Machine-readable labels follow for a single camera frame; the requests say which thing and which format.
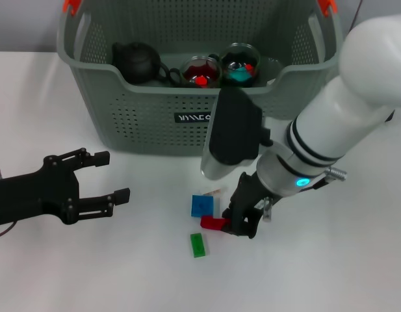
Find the blue square toy plate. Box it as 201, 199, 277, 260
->
190, 194, 215, 218

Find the grey left wrist cable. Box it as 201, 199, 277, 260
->
0, 221, 18, 241

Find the thin dark wall strip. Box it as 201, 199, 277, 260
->
350, 0, 364, 32

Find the green toy brick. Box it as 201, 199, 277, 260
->
189, 232, 209, 259

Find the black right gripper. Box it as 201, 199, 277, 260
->
221, 172, 270, 240

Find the dark red long brick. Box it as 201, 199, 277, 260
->
200, 216, 229, 231

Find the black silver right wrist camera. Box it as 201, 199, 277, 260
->
200, 87, 273, 180

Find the grey perforated storage bin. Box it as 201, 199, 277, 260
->
56, 0, 346, 156

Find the dark clay teapot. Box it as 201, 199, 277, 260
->
111, 41, 170, 85

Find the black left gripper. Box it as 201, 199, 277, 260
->
0, 148, 131, 228

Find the cyan square toy plate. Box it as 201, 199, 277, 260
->
227, 66, 255, 82

